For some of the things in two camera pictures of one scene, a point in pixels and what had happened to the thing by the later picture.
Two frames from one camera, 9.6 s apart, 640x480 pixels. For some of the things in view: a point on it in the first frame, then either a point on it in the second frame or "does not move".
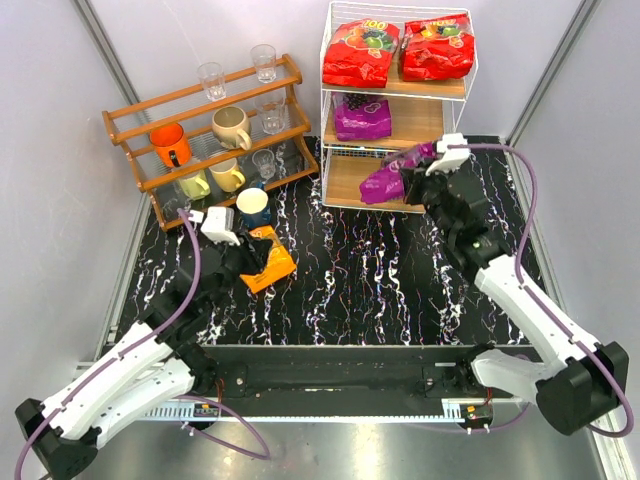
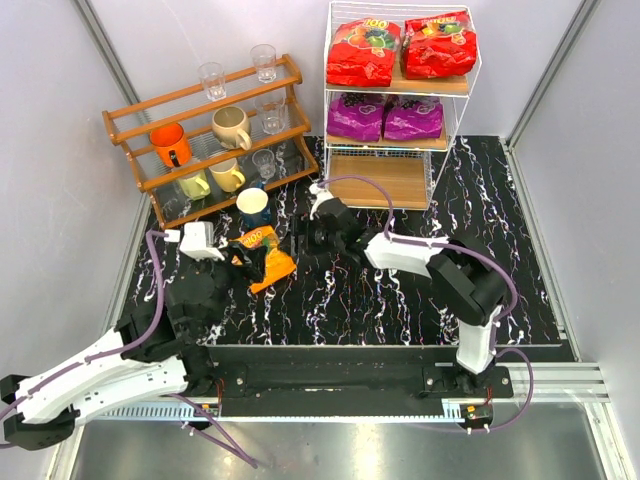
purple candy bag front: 387,183 → 411,118
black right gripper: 417,182 → 310,235
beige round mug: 230,126 does not move
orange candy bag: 279,261 does not move
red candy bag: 358,53 does not move
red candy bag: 437,48 does not move
